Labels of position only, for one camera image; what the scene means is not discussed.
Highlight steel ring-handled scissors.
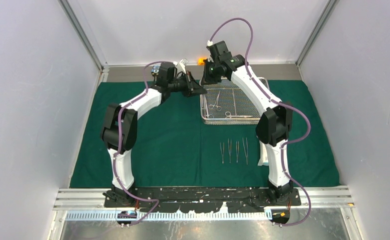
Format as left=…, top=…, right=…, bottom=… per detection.
left=208, top=91, right=222, bottom=111

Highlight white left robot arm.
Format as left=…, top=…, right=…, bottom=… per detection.
left=100, top=58, right=207, bottom=207

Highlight white sterile packet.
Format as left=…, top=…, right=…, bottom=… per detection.
left=257, top=141, right=268, bottom=166

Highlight yellow toy block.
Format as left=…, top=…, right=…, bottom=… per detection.
left=197, top=58, right=207, bottom=66

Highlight green surgical drape cloth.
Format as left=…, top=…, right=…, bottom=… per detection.
left=70, top=80, right=339, bottom=188

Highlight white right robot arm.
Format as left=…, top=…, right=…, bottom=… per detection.
left=201, top=41, right=293, bottom=205

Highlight metal mesh instrument tray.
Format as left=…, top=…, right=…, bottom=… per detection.
left=200, top=79, right=260, bottom=125

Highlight steel needle holder clamp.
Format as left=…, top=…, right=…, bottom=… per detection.
left=235, top=141, right=240, bottom=163

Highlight steel surgical forceps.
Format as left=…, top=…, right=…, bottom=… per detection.
left=219, top=142, right=225, bottom=164

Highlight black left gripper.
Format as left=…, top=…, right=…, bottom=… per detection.
left=168, top=71, right=206, bottom=98

